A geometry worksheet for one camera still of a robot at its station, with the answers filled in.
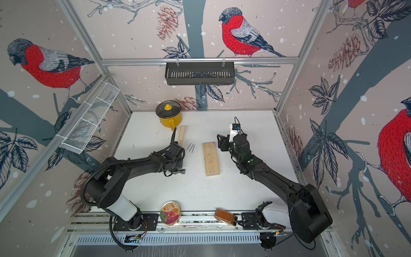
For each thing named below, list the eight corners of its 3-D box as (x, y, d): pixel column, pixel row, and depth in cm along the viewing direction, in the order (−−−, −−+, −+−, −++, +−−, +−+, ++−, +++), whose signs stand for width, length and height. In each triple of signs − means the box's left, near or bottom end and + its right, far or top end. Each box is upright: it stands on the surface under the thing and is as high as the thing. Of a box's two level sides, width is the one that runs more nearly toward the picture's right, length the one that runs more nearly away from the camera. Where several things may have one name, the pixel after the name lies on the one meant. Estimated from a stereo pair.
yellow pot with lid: (158, 132, 111) (152, 119, 100) (163, 112, 124) (159, 99, 113) (180, 132, 111) (177, 119, 100) (183, 112, 124) (180, 99, 113)
